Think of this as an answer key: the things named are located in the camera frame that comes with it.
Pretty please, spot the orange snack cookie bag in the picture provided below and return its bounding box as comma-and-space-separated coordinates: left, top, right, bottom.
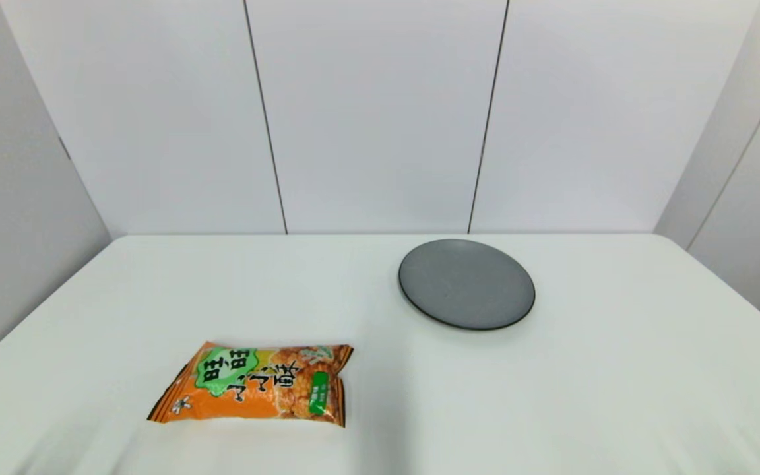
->
147, 341, 354, 428

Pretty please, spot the dark grey round plate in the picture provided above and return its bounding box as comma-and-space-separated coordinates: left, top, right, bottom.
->
398, 239, 537, 331

